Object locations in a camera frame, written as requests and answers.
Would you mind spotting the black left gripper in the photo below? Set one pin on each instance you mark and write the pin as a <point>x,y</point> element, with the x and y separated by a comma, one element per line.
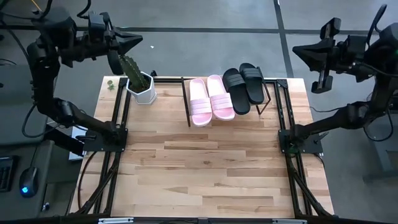
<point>113,59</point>

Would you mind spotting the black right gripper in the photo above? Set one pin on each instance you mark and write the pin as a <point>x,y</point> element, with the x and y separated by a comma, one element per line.
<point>345,56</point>

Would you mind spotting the black rubber slide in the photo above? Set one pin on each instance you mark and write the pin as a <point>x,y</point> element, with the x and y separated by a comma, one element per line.
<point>252,82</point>
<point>237,93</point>

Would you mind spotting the wooden shelf with black frame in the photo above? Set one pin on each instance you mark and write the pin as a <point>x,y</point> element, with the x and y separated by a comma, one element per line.
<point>186,102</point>

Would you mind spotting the pink rubber slide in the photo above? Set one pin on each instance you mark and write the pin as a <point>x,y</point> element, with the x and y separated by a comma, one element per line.
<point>221,102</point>
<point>200,105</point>

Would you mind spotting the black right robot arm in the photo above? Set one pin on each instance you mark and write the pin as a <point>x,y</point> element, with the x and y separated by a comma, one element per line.
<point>351,116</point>

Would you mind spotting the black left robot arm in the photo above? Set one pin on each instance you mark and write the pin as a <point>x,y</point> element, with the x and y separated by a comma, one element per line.
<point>46,77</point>

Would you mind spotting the green cactus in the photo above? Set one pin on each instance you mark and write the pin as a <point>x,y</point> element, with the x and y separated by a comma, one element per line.
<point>132,70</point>

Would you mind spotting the small green plant sprig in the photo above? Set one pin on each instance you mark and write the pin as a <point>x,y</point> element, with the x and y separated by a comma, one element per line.
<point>111,85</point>

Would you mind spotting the white paper sheet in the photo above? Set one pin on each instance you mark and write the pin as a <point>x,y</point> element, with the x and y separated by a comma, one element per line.
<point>76,149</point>

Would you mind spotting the grey side desk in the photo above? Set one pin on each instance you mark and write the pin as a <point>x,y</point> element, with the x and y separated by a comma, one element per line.
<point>12,102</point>

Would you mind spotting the black computer mouse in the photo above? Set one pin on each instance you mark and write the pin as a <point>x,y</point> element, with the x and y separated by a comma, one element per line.
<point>29,182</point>

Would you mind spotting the black keyboard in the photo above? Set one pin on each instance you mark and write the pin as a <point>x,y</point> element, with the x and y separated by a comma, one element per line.
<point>5,174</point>

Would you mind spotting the small black silver plug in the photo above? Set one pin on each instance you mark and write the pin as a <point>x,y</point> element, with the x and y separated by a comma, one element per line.
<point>46,207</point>

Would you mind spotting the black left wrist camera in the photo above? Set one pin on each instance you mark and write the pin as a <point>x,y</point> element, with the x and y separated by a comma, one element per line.
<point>97,23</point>

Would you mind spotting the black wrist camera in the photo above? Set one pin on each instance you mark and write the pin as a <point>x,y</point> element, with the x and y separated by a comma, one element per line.
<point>356,43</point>
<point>97,23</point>

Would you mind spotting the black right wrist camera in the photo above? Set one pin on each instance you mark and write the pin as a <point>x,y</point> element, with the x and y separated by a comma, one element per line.
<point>356,43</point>

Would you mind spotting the black aluminium table frame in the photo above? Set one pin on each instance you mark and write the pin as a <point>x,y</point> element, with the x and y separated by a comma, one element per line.
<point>168,80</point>

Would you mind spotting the silver metal bracket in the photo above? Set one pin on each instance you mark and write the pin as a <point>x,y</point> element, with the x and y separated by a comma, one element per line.
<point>115,221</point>
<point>289,221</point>

